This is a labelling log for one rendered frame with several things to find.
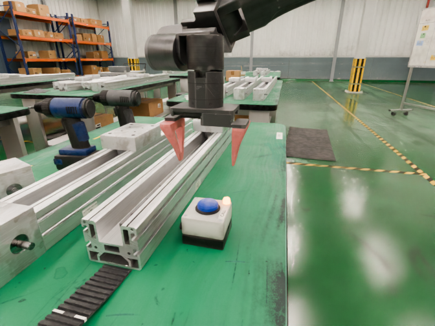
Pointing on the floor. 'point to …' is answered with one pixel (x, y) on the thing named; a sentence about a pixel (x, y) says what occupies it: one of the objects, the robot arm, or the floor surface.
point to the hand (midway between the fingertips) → (206, 158)
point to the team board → (421, 52)
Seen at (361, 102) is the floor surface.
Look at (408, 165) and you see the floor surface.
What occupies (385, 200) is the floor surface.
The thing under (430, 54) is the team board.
